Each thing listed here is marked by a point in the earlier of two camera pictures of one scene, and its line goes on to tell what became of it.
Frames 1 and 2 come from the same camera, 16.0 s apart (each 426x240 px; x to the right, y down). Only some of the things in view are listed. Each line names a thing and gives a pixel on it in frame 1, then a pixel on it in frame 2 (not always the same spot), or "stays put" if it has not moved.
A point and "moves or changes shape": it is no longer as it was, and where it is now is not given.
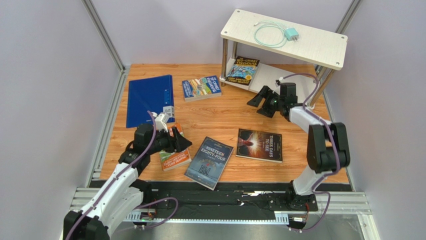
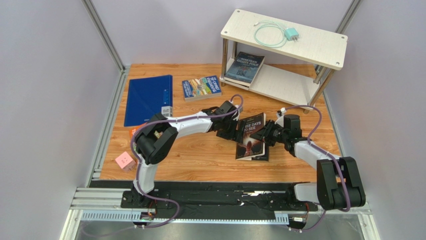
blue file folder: x=155 y=94 stays put
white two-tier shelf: x=315 y=45 stays put
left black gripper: x=177 y=144 → x=234 y=134
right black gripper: x=269 y=103 → x=266 y=133
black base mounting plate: x=166 y=197 stays put
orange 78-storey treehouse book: x=169 y=160 → x=133 y=129
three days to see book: x=259 y=145 moves or changes shape
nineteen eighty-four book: x=209 y=163 → x=244 y=68
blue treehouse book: x=201 y=88 stays put
